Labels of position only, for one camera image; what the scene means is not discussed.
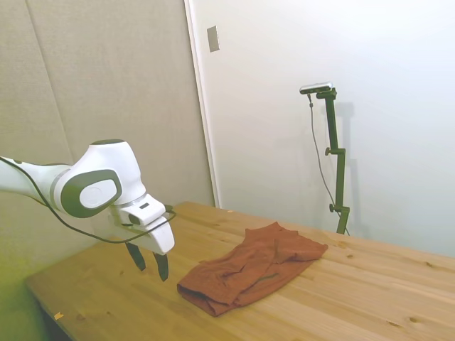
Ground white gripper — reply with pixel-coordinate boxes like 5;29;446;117
105;208;176;283

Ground rust orange shorts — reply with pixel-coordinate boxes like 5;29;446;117
176;221;329;318

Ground white door trim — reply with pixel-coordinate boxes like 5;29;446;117
183;0;222;209

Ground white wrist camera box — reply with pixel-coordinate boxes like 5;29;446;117
118;196;168;229

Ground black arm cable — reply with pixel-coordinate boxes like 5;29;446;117
0;156;178;246

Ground dark green camera stand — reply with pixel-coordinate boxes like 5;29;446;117
315;88;351;235

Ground grey wall plate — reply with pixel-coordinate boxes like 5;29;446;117
206;25;220;53

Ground grey camera on stand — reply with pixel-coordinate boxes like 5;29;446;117
299;80;335;95

